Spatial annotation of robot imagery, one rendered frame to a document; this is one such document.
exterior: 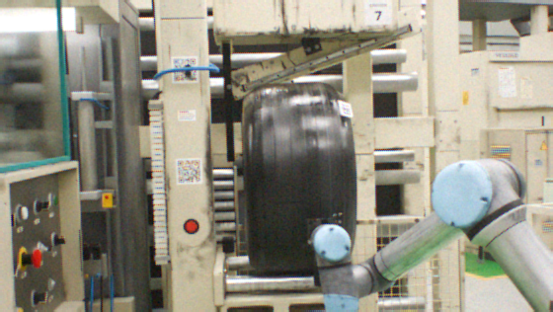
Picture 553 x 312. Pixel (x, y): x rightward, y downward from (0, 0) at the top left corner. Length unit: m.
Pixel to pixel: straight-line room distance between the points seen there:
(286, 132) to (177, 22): 0.46
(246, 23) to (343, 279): 1.04
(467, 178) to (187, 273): 1.01
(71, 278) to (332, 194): 0.72
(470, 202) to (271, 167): 0.67
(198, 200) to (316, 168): 0.39
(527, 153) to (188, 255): 4.68
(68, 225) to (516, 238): 1.12
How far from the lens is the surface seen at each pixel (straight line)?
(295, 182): 1.73
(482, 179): 1.21
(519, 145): 6.30
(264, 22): 2.21
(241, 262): 2.17
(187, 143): 1.93
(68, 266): 1.85
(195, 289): 1.98
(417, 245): 1.47
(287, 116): 1.79
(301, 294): 1.92
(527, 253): 1.23
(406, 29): 2.41
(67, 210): 1.83
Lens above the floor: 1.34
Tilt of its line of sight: 3 degrees down
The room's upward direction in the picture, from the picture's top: 2 degrees counter-clockwise
